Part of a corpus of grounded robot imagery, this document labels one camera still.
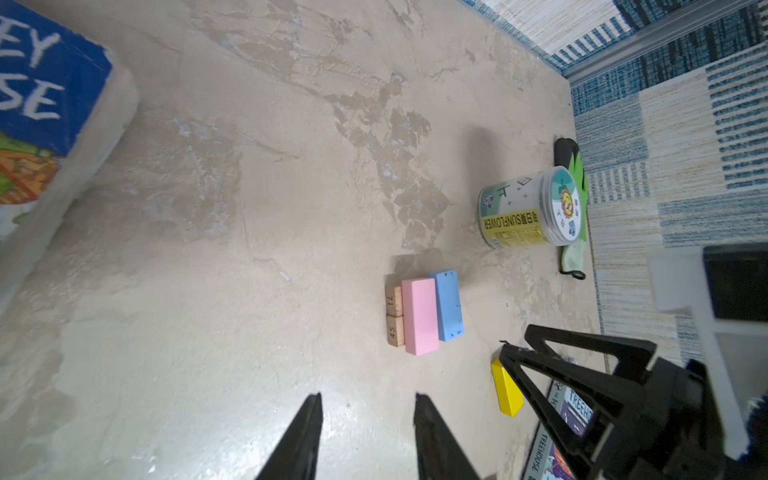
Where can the sunflower seed can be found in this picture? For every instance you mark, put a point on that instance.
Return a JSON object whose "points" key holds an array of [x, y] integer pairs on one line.
{"points": [[530, 210]]}

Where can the light blue wood block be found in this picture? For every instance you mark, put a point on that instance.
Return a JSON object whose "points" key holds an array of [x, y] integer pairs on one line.
{"points": [[450, 318]]}

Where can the natural wood block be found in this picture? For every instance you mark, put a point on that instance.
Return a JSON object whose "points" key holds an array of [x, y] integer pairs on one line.
{"points": [[395, 330], [394, 300]]}

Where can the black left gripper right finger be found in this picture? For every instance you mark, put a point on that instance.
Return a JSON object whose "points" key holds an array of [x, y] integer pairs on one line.
{"points": [[439, 456]]}

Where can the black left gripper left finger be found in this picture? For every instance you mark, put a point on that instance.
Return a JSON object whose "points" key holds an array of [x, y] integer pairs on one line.
{"points": [[296, 454]]}

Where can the yellow rectangular wood block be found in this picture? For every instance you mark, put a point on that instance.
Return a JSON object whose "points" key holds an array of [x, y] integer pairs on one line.
{"points": [[510, 397]]}

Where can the green black work glove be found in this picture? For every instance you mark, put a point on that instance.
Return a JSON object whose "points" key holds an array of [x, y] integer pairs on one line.
{"points": [[572, 257]]}

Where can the blue treehouse paperback book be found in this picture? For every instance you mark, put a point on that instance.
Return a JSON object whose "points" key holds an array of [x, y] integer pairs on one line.
{"points": [[66, 100]]}

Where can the pink wood block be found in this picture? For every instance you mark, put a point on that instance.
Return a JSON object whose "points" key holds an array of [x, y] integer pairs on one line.
{"points": [[420, 316]]}

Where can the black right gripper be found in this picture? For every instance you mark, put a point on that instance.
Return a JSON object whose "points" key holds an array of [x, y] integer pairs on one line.
{"points": [[661, 424]]}

